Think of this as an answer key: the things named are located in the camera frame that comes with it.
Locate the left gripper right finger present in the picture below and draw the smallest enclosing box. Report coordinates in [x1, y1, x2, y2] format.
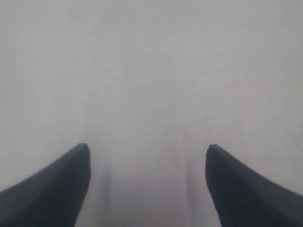
[205, 144, 303, 227]

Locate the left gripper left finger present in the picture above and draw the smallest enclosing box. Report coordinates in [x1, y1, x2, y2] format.
[0, 143, 91, 227]

